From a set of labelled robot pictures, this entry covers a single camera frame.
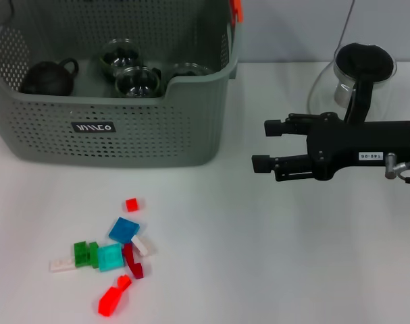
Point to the small red square brick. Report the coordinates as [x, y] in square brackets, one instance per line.
[132, 205]

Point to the silver metal connector plug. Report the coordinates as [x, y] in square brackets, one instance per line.
[390, 166]

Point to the green brick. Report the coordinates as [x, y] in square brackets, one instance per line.
[84, 254]

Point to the orange bin clip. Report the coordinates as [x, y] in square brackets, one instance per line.
[237, 10]

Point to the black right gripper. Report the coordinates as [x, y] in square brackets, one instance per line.
[353, 141]

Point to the white flat long brick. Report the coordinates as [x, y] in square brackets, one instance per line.
[61, 266]

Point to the glass teacup black sleeve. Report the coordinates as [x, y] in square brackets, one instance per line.
[137, 84]
[191, 70]
[120, 55]

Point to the glass teapot black lid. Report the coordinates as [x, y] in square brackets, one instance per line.
[365, 60]

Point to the grey perforated storage bin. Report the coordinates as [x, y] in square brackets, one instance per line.
[164, 135]

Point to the small orange-red brick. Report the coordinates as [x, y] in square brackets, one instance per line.
[125, 281]

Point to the dark red curved brick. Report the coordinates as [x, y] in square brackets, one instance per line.
[133, 265]

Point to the dark clay teapot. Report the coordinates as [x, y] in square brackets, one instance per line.
[44, 79]

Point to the blue flat square brick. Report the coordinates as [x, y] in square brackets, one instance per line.
[123, 230]

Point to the teal square brick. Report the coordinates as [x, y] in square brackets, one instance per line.
[110, 258]

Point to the large orange-red brick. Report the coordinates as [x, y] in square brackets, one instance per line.
[108, 302]

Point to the white small brick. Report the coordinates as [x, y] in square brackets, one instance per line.
[142, 245]

